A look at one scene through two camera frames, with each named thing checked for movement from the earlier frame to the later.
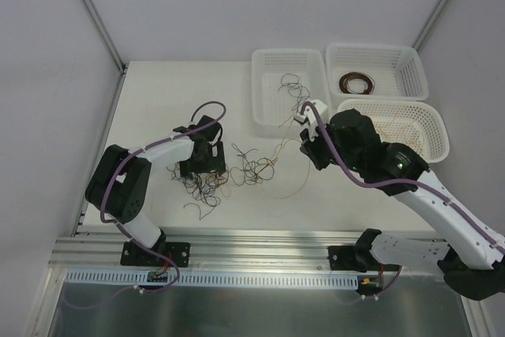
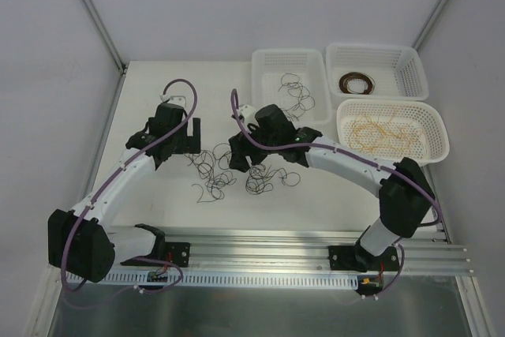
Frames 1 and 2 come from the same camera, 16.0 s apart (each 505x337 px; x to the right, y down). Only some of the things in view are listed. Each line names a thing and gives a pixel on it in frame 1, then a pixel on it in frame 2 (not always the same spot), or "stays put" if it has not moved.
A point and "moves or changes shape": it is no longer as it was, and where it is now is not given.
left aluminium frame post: x=95 y=13 stays put
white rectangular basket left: x=283 y=80 stays put
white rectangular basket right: x=373 y=71 stays put
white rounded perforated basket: x=413 y=122 stays put
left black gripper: x=204 y=164 → x=195 y=136
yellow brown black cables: x=207 y=185 moves or changes shape
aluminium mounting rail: x=212 y=251 stays put
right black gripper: x=314 y=147 → x=240 y=149
